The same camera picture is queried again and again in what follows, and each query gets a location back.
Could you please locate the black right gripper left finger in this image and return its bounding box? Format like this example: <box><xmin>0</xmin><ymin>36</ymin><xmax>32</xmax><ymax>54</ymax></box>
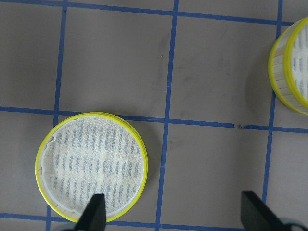
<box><xmin>74</xmin><ymin>193</ymin><xmax>106</xmax><ymax>231</ymax></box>

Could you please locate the yellow bamboo steamer centre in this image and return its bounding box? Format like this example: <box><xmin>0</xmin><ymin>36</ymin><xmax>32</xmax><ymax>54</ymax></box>
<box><xmin>268</xmin><ymin>18</ymin><xmax>308</xmax><ymax>115</ymax></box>

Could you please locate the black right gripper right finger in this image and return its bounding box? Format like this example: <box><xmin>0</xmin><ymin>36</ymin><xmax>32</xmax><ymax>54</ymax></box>
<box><xmin>241</xmin><ymin>191</ymin><xmax>292</xmax><ymax>231</ymax></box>

